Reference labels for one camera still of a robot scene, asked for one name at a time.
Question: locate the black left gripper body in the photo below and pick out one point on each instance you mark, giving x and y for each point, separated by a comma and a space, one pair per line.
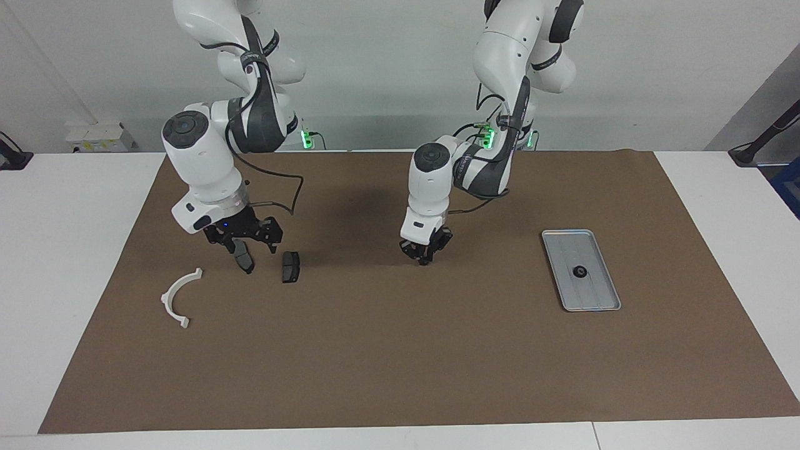
434, 237

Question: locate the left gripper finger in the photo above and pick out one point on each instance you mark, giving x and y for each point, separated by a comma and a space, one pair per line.
433, 251
419, 255

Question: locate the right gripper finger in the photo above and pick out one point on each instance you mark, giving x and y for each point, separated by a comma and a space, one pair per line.
274, 245
228, 247

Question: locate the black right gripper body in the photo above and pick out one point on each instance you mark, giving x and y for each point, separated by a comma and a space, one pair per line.
244, 228

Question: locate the large black bearing gear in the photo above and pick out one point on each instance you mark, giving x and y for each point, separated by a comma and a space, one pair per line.
579, 271

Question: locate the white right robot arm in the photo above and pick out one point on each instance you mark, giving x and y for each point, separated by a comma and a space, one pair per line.
200, 156

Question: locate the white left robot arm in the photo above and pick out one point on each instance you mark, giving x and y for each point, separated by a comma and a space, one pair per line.
431, 187

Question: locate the silver metal tray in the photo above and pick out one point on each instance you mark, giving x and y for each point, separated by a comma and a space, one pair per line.
594, 287

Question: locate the long grey brake pad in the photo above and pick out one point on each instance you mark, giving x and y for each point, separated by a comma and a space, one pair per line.
245, 261

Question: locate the rectangular grey brake pad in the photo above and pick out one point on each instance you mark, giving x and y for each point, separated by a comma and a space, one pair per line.
291, 267

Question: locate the brown table mat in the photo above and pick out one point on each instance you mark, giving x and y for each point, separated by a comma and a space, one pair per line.
387, 362

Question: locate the blue crate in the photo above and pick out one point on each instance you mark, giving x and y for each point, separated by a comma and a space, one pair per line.
789, 187

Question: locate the white wall power box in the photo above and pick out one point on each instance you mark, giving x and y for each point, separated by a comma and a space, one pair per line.
100, 137

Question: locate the black clamp mount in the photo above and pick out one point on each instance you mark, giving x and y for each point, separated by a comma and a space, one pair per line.
15, 159

